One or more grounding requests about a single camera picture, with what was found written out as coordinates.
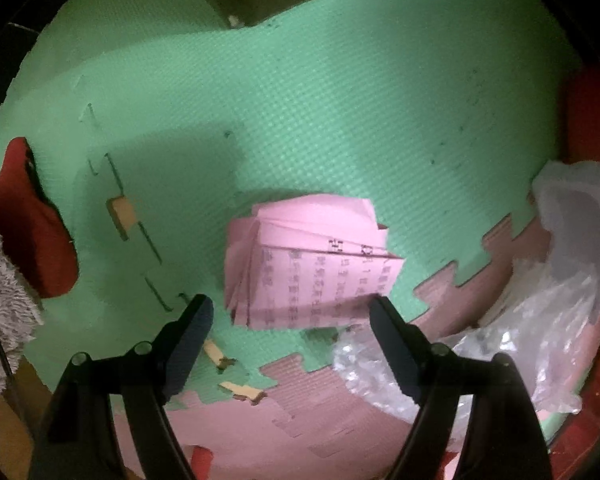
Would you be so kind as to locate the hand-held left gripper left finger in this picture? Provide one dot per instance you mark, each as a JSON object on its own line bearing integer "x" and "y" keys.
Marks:
{"x": 190, "y": 345}

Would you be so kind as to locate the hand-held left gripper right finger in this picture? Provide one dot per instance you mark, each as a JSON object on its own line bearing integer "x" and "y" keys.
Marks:
{"x": 392, "y": 345}

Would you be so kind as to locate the pink printed paper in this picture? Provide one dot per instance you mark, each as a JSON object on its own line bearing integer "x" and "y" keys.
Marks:
{"x": 300, "y": 240}

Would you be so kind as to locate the clear plastic bag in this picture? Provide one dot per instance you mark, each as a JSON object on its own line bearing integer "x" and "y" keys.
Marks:
{"x": 545, "y": 320}

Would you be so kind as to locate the white foam packaging piece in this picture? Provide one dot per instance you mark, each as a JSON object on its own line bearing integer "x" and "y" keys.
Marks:
{"x": 570, "y": 210}

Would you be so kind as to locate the pink foam mat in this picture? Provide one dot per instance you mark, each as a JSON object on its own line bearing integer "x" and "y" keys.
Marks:
{"x": 330, "y": 425}

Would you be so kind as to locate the red cloth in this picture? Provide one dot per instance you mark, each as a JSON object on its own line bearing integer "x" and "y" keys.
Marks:
{"x": 35, "y": 240}

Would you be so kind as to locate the grey fluffy rug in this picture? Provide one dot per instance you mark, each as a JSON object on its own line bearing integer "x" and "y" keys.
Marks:
{"x": 0, "y": 300}

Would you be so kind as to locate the green foam mat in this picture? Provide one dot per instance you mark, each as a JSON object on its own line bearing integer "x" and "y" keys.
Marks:
{"x": 330, "y": 110}

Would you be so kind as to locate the red bedsheet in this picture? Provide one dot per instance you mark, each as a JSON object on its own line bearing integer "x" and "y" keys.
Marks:
{"x": 595, "y": 120}

